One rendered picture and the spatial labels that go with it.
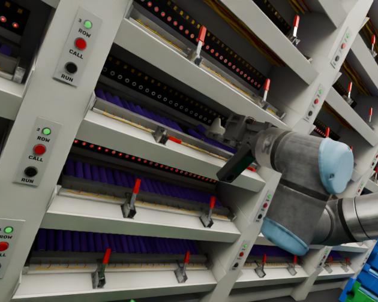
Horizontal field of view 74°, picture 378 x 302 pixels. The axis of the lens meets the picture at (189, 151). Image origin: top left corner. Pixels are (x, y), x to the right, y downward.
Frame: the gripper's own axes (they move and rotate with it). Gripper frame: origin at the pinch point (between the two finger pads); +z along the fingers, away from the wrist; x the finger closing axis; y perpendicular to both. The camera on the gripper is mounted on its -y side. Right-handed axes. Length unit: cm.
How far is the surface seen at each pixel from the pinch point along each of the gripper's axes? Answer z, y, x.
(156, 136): -4.6, -5.3, 18.4
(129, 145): -5.9, -9.0, 24.4
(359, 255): -1, -34, -165
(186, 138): -2.0, -3.1, 8.6
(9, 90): -6.1, -6.5, 46.9
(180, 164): -5.6, -9.6, 9.8
